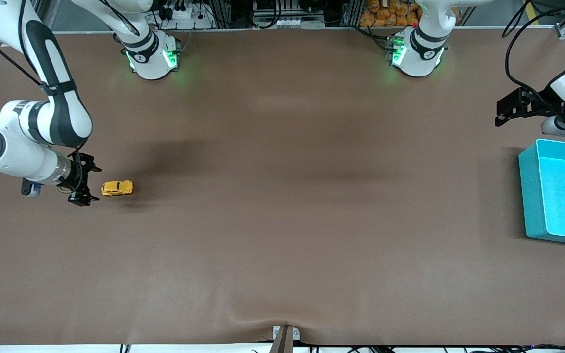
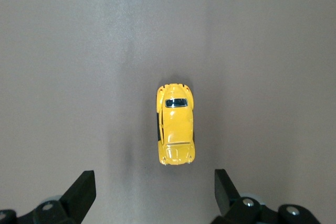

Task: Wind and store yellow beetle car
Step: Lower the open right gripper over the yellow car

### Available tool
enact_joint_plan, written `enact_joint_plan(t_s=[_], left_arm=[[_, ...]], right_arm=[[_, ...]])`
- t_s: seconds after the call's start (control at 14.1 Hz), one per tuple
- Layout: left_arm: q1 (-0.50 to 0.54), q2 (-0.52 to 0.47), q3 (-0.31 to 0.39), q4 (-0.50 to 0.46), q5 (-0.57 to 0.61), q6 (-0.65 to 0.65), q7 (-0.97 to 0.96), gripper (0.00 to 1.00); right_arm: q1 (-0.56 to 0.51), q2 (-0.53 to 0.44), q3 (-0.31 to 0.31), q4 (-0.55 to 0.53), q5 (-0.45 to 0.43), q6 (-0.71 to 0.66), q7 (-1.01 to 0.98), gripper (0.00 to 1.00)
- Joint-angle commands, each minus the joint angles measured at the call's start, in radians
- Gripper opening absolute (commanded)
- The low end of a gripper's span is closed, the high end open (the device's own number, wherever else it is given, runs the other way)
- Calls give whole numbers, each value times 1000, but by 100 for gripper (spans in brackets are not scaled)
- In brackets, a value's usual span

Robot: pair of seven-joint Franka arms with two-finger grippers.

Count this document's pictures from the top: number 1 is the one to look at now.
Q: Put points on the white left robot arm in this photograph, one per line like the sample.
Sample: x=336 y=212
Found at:
x=417 y=54

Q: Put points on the yellow beetle toy car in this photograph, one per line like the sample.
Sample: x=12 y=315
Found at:
x=117 y=188

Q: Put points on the teal plastic storage bin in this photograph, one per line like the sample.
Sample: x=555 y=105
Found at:
x=532 y=196

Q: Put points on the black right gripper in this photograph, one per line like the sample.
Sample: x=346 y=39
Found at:
x=76 y=177

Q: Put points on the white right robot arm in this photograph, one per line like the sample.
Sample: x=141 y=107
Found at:
x=57 y=98

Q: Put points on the white terminal block device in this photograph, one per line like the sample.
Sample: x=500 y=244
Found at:
x=287 y=22

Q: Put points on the pile of orange packets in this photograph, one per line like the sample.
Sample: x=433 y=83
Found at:
x=390 y=14

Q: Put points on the white power strip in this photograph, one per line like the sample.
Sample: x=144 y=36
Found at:
x=184 y=18

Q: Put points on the metal table clamp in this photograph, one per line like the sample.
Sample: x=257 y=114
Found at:
x=282 y=339

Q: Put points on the brown table mat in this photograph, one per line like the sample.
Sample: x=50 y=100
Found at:
x=282 y=196

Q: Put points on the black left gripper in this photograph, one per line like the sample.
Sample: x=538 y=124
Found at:
x=539 y=104

